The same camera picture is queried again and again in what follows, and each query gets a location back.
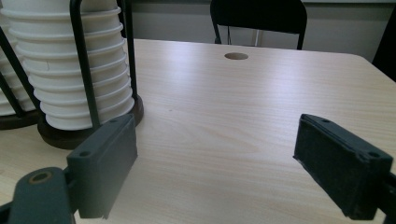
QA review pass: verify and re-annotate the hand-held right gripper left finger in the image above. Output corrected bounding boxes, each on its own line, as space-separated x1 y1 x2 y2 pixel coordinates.
65 113 138 220

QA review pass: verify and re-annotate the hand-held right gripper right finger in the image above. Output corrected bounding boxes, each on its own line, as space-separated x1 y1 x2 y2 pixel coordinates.
292 113 394 221

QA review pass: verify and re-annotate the black double cup holder rack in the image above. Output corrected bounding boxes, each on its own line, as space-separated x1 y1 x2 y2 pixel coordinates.
0 0 145 150

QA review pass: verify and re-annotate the stack of white paper cups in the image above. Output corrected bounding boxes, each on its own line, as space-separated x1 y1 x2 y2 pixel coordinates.
0 12 35 117
0 0 135 131

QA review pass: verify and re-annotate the black folding chair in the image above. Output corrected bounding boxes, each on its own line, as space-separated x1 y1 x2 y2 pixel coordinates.
209 0 308 51

